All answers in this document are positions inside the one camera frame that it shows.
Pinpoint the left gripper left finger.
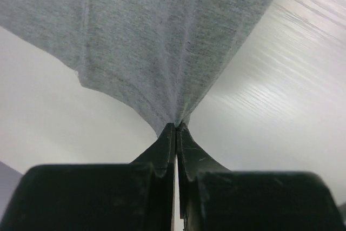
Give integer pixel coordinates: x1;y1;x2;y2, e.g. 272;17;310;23
1;123;176;230

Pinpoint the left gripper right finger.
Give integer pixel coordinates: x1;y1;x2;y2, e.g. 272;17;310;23
176;123;345;230

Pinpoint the grey t-shirt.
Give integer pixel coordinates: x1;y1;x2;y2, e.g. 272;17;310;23
1;0;273;134

